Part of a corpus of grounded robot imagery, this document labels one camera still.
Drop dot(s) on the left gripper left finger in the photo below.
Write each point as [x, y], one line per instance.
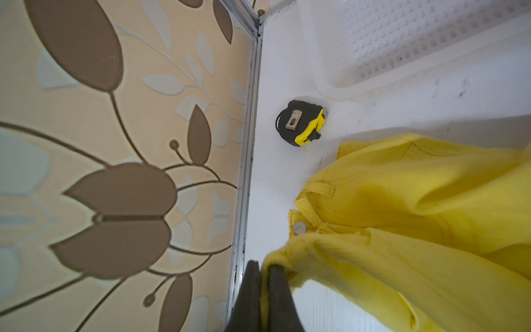
[246, 313]

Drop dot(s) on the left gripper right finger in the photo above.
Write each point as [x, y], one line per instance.
[282, 315]

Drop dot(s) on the yellow trousers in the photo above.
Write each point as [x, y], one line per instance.
[421, 233]

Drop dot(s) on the white plastic basket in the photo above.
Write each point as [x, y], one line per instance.
[360, 47]

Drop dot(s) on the yellow black tape measure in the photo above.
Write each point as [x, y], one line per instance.
[301, 122]

